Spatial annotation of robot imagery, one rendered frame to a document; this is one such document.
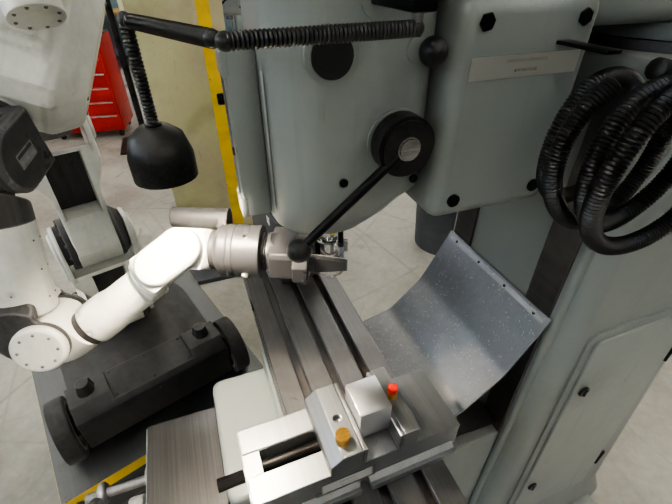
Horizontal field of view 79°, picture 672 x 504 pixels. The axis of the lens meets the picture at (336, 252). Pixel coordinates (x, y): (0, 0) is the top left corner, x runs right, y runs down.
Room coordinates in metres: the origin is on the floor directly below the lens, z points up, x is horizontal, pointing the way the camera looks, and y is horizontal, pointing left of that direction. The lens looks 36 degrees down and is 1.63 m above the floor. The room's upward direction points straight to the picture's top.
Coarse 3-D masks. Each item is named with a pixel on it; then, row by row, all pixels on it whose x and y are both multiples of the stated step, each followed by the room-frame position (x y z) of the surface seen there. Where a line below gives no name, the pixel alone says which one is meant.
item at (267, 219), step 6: (252, 216) 0.99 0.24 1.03; (258, 216) 0.93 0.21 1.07; (264, 216) 0.88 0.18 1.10; (270, 216) 0.83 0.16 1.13; (258, 222) 0.93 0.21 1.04; (264, 222) 0.88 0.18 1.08; (270, 222) 0.84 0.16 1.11; (276, 222) 0.80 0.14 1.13; (270, 228) 0.84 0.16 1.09; (282, 282) 0.80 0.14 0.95; (288, 282) 0.81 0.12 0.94
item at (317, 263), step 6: (312, 258) 0.51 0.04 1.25; (318, 258) 0.51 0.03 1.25; (324, 258) 0.51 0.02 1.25; (330, 258) 0.51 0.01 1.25; (336, 258) 0.51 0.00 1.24; (342, 258) 0.51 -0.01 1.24; (312, 264) 0.50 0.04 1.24; (318, 264) 0.50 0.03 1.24; (324, 264) 0.50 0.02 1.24; (330, 264) 0.50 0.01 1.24; (336, 264) 0.50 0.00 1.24; (342, 264) 0.50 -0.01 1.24; (312, 270) 0.50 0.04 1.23; (318, 270) 0.50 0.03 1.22; (324, 270) 0.50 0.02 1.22; (330, 270) 0.50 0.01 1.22; (336, 270) 0.50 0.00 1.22; (342, 270) 0.50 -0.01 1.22
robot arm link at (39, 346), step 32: (32, 224) 0.51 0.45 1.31; (0, 256) 0.46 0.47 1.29; (32, 256) 0.48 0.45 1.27; (0, 288) 0.44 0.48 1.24; (32, 288) 0.46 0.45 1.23; (0, 320) 0.42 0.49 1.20; (32, 320) 0.42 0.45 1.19; (0, 352) 0.40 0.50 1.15; (32, 352) 0.40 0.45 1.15; (64, 352) 0.41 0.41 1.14
